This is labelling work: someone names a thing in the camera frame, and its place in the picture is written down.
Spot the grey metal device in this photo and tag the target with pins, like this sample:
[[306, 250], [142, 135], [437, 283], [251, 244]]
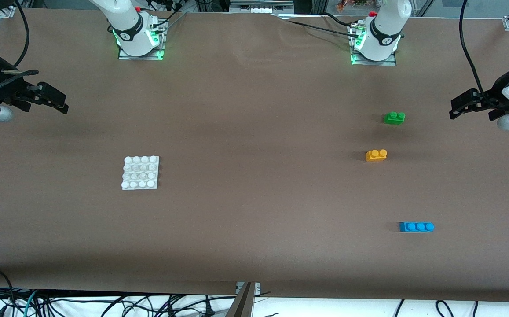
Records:
[[258, 4]]

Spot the small metal bracket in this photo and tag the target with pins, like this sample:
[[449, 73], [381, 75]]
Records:
[[258, 287]]

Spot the orange background object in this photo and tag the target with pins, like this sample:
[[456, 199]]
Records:
[[346, 4]]

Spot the white studded base plate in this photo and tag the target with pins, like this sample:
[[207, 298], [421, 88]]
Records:
[[140, 172]]

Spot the aluminium profile bar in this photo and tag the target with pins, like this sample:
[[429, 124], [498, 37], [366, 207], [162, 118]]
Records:
[[243, 304]]

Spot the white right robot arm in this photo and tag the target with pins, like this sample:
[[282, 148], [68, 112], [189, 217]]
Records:
[[126, 26]]

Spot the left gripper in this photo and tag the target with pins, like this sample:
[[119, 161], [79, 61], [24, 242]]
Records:
[[488, 99]]

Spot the green two-stud block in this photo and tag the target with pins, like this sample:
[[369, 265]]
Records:
[[393, 118]]

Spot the yellow two-stud block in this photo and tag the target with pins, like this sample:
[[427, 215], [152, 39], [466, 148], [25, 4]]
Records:
[[375, 156]]

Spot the blue three-stud block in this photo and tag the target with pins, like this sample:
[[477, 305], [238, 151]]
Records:
[[416, 226]]

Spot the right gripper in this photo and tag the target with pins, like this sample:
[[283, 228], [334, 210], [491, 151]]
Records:
[[4, 86]]

